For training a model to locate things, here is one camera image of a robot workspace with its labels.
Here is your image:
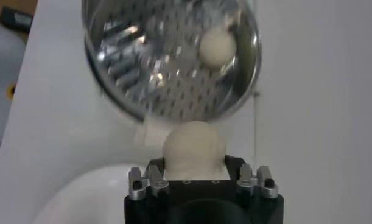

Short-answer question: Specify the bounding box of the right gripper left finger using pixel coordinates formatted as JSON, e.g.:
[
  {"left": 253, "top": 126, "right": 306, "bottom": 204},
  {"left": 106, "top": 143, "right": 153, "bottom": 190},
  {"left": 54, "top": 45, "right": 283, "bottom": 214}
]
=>
[{"left": 127, "top": 156, "right": 171, "bottom": 201}]

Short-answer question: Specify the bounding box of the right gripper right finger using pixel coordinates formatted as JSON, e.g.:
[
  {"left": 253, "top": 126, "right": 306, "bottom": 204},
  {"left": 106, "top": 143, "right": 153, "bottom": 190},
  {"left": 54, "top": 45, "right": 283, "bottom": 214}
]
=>
[{"left": 224, "top": 155, "right": 279, "bottom": 200}]

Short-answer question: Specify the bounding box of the white steamed baozi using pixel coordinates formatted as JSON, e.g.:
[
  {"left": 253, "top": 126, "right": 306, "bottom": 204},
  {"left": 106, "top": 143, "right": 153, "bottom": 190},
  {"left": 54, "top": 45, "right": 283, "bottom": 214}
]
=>
[
  {"left": 161, "top": 121, "right": 231, "bottom": 181},
  {"left": 199, "top": 26, "right": 237, "bottom": 69}
]

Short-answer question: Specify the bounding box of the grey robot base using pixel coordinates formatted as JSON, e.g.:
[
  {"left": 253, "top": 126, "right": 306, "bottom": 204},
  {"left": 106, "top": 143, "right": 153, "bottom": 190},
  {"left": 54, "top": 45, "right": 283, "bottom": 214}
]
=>
[{"left": 0, "top": 21, "right": 27, "bottom": 153}]

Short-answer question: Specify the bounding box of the stainless steel steamer basket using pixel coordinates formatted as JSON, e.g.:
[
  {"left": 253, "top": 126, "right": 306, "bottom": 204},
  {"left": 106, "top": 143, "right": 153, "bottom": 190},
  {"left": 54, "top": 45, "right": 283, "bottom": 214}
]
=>
[{"left": 81, "top": 0, "right": 262, "bottom": 149}]

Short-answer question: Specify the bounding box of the round white plate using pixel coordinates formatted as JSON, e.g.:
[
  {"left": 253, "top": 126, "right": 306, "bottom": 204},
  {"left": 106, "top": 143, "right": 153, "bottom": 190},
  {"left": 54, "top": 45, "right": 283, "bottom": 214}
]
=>
[{"left": 30, "top": 164, "right": 150, "bottom": 224}]

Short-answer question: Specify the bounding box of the black rectangular device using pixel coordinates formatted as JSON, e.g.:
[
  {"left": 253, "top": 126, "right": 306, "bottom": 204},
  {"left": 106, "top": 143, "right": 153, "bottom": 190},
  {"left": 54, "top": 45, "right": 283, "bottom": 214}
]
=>
[{"left": 0, "top": 5, "right": 33, "bottom": 33}]

